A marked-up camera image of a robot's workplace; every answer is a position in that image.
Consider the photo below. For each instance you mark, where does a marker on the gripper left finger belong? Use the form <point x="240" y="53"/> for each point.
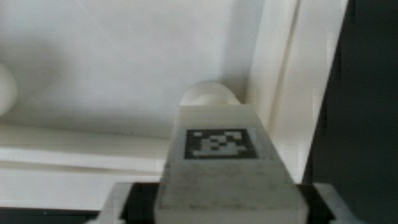
<point x="128" y="208"/>

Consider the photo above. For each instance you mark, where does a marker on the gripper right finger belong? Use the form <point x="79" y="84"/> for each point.
<point x="329" y="211"/>

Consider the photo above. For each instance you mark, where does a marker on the white table leg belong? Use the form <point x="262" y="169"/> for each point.
<point x="226" y="184"/>

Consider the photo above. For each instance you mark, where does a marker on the white square table top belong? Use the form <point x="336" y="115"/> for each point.
<point x="102" y="58"/>

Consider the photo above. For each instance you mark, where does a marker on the white right fence rail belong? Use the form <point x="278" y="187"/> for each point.
<point x="302" y="81"/>

